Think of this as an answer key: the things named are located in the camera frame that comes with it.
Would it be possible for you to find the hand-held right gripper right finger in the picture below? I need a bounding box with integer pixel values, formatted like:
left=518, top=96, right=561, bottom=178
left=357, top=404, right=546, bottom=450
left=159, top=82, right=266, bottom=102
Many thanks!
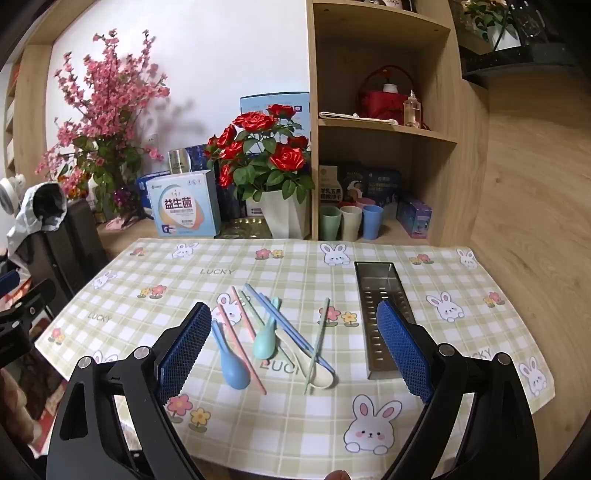
left=376, top=300, right=541, bottom=480

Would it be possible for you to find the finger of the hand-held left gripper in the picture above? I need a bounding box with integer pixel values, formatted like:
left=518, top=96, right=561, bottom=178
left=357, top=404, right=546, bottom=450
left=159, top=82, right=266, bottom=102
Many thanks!
left=0, top=279, right=57, bottom=365

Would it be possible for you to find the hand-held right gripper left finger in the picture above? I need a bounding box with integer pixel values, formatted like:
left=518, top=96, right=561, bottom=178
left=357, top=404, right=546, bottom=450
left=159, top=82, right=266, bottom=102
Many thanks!
left=46, top=301, right=213, bottom=480

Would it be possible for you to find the blue spoon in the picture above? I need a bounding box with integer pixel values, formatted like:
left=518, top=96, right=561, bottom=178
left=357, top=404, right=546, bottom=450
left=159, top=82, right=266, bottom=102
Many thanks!
left=211, top=318, right=251, bottom=386

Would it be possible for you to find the metal utensil tray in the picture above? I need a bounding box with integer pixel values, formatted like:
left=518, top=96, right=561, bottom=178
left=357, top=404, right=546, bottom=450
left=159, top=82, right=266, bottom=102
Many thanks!
left=353, top=261, right=419, bottom=380

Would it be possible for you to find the teal spoon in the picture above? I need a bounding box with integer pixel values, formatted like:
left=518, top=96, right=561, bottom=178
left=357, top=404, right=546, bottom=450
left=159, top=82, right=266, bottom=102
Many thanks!
left=252, top=296, right=282, bottom=360

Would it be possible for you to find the green chopstick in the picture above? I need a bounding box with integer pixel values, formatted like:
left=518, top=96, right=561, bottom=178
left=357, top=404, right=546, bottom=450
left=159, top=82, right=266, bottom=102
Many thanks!
left=235, top=287, right=303, bottom=374
left=304, top=298, right=331, bottom=395

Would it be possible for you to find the cream spoon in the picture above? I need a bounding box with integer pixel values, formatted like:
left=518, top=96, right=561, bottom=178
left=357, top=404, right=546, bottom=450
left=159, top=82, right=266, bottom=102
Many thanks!
left=274, top=329, right=338, bottom=389

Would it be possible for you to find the black chair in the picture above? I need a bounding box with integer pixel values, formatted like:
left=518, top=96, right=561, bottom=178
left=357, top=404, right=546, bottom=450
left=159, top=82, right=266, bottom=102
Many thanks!
left=9, top=198, right=108, bottom=319

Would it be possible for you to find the white cloth cap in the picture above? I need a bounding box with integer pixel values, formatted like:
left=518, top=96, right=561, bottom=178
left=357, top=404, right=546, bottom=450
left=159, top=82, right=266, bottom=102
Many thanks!
left=6, top=181, right=68, bottom=269

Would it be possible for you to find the white round fan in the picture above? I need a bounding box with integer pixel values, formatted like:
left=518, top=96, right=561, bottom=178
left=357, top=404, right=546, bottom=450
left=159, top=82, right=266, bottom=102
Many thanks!
left=0, top=174, right=26, bottom=214

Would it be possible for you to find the purple box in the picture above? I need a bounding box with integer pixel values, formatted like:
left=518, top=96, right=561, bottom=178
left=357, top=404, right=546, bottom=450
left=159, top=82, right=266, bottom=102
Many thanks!
left=396, top=198, right=434, bottom=238

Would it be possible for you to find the blue cup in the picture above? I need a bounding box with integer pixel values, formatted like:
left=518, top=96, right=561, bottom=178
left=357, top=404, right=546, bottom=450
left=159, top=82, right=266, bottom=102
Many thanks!
left=362, top=204, right=385, bottom=240

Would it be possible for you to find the gold blister tray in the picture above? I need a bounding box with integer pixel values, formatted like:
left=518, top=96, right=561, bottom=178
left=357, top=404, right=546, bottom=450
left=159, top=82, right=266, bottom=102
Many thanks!
left=218, top=219, right=269, bottom=239

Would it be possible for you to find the green checkered bunny tablecloth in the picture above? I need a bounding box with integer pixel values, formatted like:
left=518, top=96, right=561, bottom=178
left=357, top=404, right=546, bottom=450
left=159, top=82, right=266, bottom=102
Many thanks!
left=34, top=237, right=557, bottom=476

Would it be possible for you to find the beige cup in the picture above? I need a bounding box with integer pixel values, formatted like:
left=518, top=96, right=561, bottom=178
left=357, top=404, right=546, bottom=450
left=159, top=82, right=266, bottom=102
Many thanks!
left=340, top=205, right=363, bottom=242

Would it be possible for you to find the white blue supplement box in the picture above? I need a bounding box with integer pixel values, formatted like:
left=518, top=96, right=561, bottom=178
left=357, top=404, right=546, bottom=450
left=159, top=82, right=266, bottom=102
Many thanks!
left=145, top=170, right=222, bottom=238

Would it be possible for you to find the green cup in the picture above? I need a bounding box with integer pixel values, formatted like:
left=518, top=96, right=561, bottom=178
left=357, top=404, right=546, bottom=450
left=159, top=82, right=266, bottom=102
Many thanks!
left=320, top=205, right=342, bottom=242

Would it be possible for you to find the red rose plant white pot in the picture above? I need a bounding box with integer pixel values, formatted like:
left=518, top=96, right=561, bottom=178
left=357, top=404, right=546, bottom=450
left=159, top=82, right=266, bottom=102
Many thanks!
left=204, top=104, right=311, bottom=241

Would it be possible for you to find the blue snack box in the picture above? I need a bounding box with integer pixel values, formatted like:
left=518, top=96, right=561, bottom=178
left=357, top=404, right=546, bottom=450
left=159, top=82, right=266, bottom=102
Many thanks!
left=367, top=170, right=402, bottom=217

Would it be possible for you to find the small blue white box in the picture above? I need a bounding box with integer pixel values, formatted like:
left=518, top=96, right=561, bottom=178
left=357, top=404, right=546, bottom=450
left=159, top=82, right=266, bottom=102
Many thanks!
left=136, top=172, right=171, bottom=217

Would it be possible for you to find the dark snack packet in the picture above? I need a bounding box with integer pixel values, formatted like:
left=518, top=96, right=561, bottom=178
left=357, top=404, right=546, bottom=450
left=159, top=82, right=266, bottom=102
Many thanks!
left=339, top=161, right=370, bottom=204

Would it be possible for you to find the white biscuit packet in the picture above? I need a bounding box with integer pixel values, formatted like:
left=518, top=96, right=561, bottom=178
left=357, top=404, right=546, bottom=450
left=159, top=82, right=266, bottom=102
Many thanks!
left=319, top=164, right=343, bottom=206

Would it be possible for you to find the metal tumbler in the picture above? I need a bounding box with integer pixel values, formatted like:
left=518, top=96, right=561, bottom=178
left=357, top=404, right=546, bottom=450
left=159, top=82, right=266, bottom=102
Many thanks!
left=167, top=148, right=193, bottom=176

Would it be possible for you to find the dark blue box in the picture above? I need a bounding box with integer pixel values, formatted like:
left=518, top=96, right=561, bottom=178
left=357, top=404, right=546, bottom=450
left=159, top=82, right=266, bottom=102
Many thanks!
left=188, top=143, right=245, bottom=222

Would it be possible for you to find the pink blossom plant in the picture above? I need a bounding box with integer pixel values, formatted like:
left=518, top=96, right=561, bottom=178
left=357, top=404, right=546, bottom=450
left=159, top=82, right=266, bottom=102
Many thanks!
left=37, top=30, right=171, bottom=224

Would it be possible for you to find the glass bottle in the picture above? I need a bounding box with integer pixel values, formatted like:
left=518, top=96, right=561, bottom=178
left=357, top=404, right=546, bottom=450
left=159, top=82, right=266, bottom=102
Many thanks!
left=403, top=90, right=423, bottom=127

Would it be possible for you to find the folded newspaper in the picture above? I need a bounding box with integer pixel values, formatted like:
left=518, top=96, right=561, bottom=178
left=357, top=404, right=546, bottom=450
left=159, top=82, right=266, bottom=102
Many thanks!
left=318, top=111, right=399, bottom=125

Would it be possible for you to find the red basket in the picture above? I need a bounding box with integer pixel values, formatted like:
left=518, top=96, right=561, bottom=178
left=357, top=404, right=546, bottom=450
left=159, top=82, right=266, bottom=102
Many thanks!
left=358, top=66, right=416, bottom=124

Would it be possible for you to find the large blue white carton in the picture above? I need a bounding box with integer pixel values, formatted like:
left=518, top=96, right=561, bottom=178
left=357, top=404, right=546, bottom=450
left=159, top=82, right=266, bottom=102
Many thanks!
left=240, top=92, right=311, bottom=139

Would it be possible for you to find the wooden shelf unit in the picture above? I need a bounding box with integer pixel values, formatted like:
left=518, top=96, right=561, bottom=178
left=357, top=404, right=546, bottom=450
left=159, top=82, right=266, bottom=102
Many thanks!
left=306, top=0, right=490, bottom=247

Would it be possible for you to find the green plant white pot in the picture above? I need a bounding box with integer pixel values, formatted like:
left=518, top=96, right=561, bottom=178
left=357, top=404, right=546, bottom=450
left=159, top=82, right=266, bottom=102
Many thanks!
left=462, top=0, right=523, bottom=51

